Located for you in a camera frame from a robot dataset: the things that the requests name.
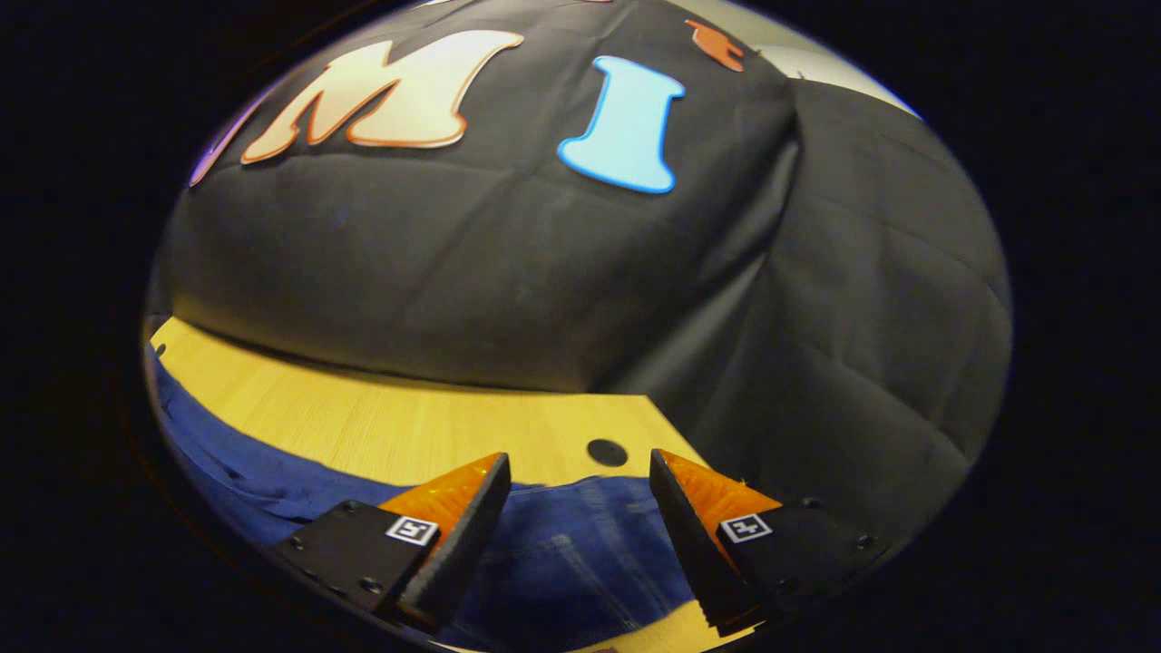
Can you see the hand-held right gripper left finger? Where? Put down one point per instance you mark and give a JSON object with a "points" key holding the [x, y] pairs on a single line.
{"points": [[472, 526]]}

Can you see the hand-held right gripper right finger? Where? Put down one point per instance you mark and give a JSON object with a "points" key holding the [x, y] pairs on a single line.
{"points": [[689, 535]]}

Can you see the blue jeans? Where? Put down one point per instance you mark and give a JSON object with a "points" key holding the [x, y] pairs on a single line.
{"points": [[580, 553]]}

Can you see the black backdrop cloth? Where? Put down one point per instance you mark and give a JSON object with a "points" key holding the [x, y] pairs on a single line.
{"points": [[508, 272]]}

